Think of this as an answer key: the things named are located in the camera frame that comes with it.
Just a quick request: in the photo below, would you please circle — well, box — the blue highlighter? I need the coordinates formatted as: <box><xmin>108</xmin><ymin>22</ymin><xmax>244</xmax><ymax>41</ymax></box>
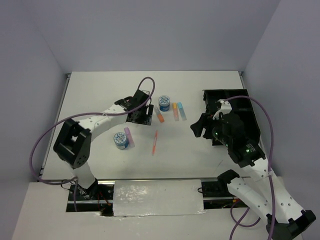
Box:
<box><xmin>177</xmin><ymin>102</ymin><xmax>187</xmax><ymax>121</ymax></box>

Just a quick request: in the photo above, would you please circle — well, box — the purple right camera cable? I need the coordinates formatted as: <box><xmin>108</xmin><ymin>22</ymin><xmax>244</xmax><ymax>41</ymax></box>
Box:
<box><xmin>223</xmin><ymin>96</ymin><xmax>277</xmax><ymax>240</ymax></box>

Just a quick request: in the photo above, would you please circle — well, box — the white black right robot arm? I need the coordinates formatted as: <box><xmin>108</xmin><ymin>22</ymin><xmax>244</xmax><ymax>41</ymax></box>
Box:
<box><xmin>190</xmin><ymin>112</ymin><xmax>316</xmax><ymax>240</ymax></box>

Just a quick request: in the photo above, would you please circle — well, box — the blue paint jar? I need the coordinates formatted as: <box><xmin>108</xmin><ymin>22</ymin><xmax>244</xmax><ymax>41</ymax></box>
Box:
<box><xmin>158</xmin><ymin>95</ymin><xmax>171</xmax><ymax>112</ymax></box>
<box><xmin>113</xmin><ymin>132</ymin><xmax>129</xmax><ymax>150</ymax></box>

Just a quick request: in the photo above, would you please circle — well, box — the blue paint jar far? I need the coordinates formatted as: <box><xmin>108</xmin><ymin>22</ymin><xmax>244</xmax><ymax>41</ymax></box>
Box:
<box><xmin>158</xmin><ymin>95</ymin><xmax>171</xmax><ymax>112</ymax></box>

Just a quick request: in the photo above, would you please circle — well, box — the silver tape-covered panel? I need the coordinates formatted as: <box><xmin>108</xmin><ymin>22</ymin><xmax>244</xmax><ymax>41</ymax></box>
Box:
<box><xmin>112</xmin><ymin>179</ymin><xmax>205</xmax><ymax>217</ymax></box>

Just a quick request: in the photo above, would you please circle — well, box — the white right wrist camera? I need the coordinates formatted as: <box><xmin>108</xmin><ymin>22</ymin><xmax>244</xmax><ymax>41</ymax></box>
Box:
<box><xmin>212</xmin><ymin>99</ymin><xmax>232</xmax><ymax>120</ymax></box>

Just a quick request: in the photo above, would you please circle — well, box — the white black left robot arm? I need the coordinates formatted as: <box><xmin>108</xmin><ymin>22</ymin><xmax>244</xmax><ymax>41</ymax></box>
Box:
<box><xmin>53</xmin><ymin>89</ymin><xmax>153</xmax><ymax>200</ymax></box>

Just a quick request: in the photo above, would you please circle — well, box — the orange-capped clear highlighter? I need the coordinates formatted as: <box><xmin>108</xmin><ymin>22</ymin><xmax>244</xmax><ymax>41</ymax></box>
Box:
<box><xmin>154</xmin><ymin>106</ymin><xmax>165</xmax><ymax>123</ymax></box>

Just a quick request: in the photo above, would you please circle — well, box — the blue paint jar near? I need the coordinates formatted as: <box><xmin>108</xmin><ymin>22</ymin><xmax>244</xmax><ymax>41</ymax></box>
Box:
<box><xmin>113</xmin><ymin>132</ymin><xmax>129</xmax><ymax>150</ymax></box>

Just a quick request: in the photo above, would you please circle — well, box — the purple highlighter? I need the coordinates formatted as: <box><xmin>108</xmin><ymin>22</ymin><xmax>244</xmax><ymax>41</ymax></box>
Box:
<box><xmin>124</xmin><ymin>127</ymin><xmax>135</xmax><ymax>148</ymax></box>

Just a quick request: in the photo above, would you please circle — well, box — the black four-compartment organizer tray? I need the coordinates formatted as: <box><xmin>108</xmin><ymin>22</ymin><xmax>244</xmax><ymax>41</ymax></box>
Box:
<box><xmin>203</xmin><ymin>89</ymin><xmax>261</xmax><ymax>142</ymax></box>

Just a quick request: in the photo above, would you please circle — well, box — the orange pen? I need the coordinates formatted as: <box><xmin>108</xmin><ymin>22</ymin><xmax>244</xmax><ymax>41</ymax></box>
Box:
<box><xmin>152</xmin><ymin>130</ymin><xmax>158</xmax><ymax>156</ymax></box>

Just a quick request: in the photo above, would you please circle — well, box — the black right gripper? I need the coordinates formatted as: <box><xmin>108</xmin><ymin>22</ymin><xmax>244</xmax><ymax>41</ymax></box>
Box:
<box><xmin>189</xmin><ymin>112</ymin><xmax>232</xmax><ymax>147</ymax></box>

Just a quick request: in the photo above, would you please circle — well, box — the pink highlighter orange cap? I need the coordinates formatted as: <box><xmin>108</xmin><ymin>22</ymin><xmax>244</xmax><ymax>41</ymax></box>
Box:
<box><xmin>172</xmin><ymin>102</ymin><xmax>179</xmax><ymax>121</ymax></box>

